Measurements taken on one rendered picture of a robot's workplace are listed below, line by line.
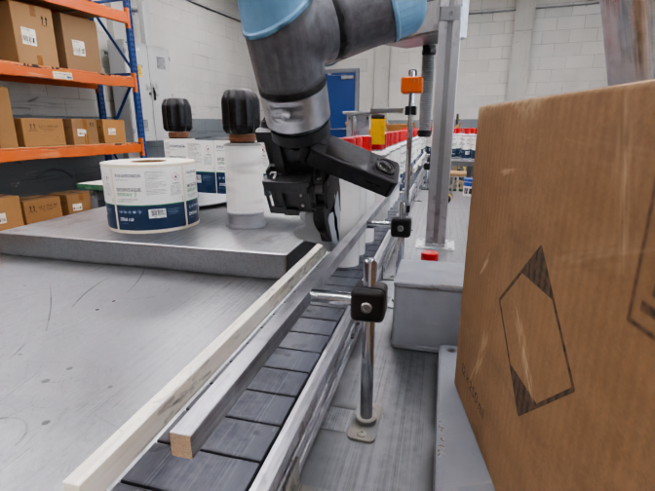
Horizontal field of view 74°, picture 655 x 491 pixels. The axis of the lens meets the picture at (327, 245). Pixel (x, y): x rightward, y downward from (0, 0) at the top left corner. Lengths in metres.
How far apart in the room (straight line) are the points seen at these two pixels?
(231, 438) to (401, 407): 0.19
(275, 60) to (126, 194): 0.61
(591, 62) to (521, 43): 1.13
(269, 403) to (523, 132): 0.28
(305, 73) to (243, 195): 0.54
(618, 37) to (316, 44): 0.44
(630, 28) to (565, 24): 8.05
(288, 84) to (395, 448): 0.36
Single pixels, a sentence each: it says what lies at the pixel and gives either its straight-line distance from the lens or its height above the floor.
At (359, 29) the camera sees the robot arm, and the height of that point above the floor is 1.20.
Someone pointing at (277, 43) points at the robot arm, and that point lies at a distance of 0.45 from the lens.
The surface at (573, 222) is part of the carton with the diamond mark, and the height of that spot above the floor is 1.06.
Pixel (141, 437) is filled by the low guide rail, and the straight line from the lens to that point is 0.33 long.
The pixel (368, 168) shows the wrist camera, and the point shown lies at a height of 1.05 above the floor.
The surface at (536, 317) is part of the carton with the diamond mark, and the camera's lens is 0.27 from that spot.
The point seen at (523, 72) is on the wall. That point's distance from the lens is 8.60.
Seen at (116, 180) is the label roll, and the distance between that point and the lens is 1.01.
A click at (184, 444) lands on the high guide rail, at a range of 0.24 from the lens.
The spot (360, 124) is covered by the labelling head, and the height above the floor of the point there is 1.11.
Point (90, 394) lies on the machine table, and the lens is 0.54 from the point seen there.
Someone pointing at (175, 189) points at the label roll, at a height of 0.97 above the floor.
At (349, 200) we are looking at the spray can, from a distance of 0.66.
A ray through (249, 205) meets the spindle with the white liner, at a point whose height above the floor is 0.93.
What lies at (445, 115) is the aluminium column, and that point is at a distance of 1.01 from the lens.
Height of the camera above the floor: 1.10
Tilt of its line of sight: 16 degrees down
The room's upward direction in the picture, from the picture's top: straight up
